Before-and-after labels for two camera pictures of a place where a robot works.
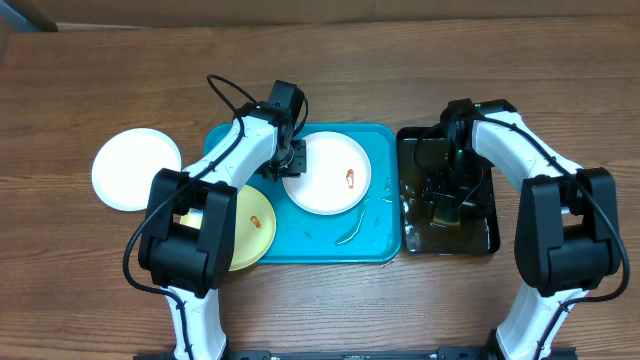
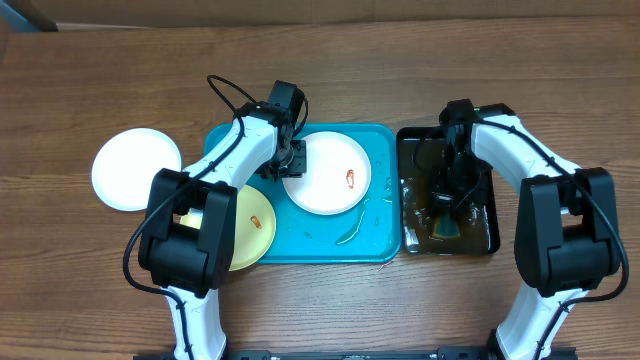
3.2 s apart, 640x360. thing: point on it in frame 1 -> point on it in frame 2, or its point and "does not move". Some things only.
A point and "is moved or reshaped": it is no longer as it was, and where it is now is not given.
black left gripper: [298, 168] does not move
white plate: [126, 163] does not move
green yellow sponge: [447, 215] is moved or reshaped
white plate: [338, 175] does not move
